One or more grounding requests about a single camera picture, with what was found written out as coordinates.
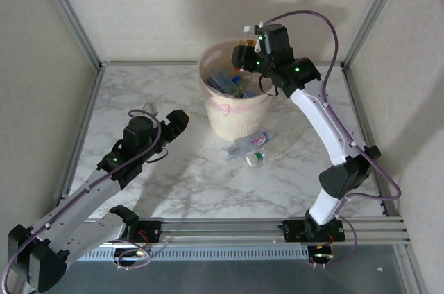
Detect pink plastic bin liner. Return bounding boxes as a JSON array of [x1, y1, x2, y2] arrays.
[[197, 39, 278, 116]]

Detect cream ribbed waste bin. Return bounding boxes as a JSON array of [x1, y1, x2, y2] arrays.
[[197, 39, 278, 142]]

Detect clear bottle pink blue label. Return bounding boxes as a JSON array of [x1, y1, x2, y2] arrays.
[[225, 130, 275, 160]]

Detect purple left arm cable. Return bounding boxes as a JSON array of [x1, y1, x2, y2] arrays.
[[1, 109, 163, 294]]

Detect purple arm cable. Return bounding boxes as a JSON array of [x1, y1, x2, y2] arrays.
[[262, 10, 402, 270], [1, 109, 163, 294]]

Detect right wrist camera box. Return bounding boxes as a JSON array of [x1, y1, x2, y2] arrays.
[[254, 22, 266, 55]]

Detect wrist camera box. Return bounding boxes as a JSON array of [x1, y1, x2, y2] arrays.
[[141, 101, 161, 119], [254, 22, 266, 55]]

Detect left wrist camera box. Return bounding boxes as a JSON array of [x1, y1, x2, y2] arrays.
[[141, 101, 161, 119]]

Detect aluminium table side rail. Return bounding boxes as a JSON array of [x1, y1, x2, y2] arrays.
[[341, 64, 398, 217], [55, 64, 105, 217]]

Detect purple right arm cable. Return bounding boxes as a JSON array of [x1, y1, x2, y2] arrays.
[[262, 10, 402, 270]]

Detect aluminium frame crossbar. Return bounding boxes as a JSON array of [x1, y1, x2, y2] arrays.
[[99, 60, 346, 67]]

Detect aluminium frame post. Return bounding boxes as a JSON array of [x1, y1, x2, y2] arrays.
[[341, 0, 411, 70], [33, 0, 105, 71]]

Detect aluminium mounting rail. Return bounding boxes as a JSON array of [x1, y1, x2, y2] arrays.
[[33, 216, 412, 247]]

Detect grey slotted cable duct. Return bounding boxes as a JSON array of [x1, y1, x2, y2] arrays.
[[69, 247, 311, 261]]

